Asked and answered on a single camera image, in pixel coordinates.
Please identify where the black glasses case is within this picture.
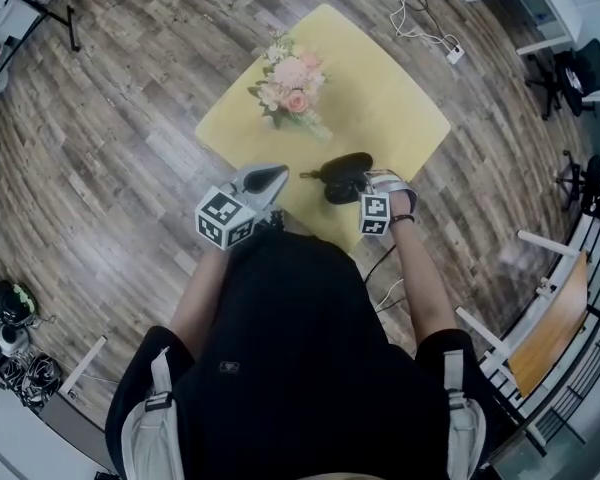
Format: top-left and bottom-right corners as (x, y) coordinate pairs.
(298, 151), (376, 205)

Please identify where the person's black shirt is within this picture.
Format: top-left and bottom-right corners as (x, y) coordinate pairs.
(104, 229), (487, 480)

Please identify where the black swivel chair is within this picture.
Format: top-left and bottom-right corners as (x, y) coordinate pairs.
(554, 149), (600, 219)

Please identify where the white floor cable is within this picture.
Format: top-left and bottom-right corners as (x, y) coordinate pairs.
(373, 277), (406, 315)

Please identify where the person's right hand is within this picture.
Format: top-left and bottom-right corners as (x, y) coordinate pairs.
(389, 191), (420, 218)

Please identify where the pile of cables and gear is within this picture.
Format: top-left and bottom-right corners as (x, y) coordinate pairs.
(0, 262), (62, 410)

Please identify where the black floor cable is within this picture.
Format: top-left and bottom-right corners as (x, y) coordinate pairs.
(363, 244), (397, 283)

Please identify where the white cabinet desk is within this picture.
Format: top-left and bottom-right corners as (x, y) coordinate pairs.
(510, 0), (600, 58)

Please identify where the long white power cable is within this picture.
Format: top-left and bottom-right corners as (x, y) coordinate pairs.
(319, 0), (462, 53)

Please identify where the white desk with black frame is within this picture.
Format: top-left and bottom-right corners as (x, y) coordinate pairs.
(0, 0), (82, 100)

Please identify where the black office chair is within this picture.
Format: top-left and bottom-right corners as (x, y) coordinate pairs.
(523, 37), (600, 121)

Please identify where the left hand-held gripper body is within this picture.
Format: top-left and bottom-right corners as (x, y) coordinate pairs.
(195, 169), (287, 252)

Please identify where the white desk with white leg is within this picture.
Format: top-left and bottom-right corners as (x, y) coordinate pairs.
(0, 335), (117, 480)

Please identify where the light grey shoulder strap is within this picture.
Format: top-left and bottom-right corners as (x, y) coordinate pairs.
(121, 346), (182, 480)
(441, 349), (489, 480)

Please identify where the person's right forearm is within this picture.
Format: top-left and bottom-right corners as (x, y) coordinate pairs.
(390, 216), (460, 345)

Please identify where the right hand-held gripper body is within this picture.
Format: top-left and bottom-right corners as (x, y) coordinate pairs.
(359, 170), (420, 237)

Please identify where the pink artificial flower bouquet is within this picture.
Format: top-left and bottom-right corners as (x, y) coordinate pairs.
(247, 29), (334, 143)

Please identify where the person's left forearm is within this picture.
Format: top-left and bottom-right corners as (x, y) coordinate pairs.
(168, 245), (232, 342)

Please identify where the wooden table with white legs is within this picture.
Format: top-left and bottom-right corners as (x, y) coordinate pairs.
(454, 229), (592, 405)

